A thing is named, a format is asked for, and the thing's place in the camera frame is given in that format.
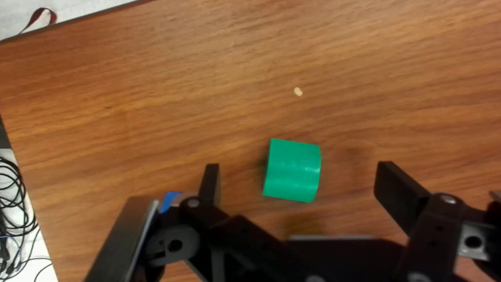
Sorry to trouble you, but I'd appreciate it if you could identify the green semi cylinder block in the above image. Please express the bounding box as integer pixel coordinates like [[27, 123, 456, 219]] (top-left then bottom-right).
[[261, 136, 325, 205]]

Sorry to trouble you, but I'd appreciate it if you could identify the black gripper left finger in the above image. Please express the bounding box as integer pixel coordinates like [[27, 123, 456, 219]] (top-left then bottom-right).
[[181, 162, 239, 238]]

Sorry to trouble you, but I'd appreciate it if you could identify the thin black cable tangle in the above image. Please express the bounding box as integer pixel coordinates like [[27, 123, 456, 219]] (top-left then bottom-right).
[[0, 155, 54, 282]]

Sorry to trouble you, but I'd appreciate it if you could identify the dark red strap loop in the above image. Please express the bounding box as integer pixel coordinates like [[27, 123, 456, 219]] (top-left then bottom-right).
[[20, 6, 60, 36]]

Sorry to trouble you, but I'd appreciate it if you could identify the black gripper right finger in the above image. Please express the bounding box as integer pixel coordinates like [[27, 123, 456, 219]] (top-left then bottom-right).
[[373, 159, 474, 247]]

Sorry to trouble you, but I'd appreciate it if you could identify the blue wedge block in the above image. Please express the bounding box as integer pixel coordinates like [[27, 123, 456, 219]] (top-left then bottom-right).
[[159, 189, 185, 214]]

